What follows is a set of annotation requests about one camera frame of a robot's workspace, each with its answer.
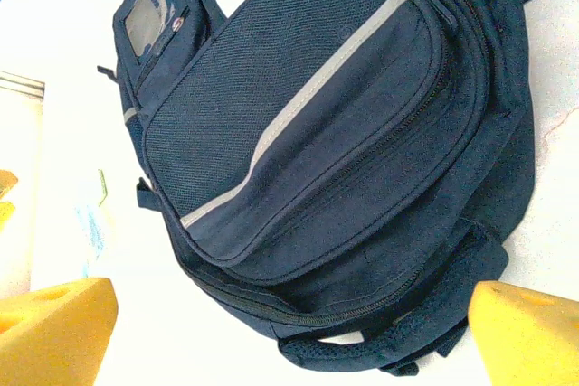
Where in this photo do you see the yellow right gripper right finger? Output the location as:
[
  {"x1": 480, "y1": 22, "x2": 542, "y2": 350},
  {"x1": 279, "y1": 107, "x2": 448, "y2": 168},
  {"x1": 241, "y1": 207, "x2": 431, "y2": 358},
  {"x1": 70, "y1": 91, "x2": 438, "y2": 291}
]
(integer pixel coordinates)
[{"x1": 468, "y1": 280, "x2": 579, "y2": 386}]

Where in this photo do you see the white notepad with green edge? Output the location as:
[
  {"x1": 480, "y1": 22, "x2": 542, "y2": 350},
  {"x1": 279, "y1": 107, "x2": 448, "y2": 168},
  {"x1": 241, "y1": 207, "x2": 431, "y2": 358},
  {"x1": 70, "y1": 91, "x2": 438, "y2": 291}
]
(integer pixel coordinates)
[{"x1": 90, "y1": 167, "x2": 119, "y2": 224}]

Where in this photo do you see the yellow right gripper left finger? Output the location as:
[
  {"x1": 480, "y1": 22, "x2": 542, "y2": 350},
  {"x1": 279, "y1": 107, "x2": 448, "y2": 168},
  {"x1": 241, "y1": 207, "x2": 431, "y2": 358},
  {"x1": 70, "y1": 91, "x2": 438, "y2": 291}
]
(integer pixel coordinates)
[{"x1": 0, "y1": 276, "x2": 119, "y2": 386}]

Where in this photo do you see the navy blue backpack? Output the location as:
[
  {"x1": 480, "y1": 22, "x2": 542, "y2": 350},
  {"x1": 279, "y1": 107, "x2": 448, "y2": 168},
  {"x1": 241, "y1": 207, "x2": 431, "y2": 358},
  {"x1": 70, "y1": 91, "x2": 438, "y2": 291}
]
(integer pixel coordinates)
[{"x1": 97, "y1": 0, "x2": 579, "y2": 381}]

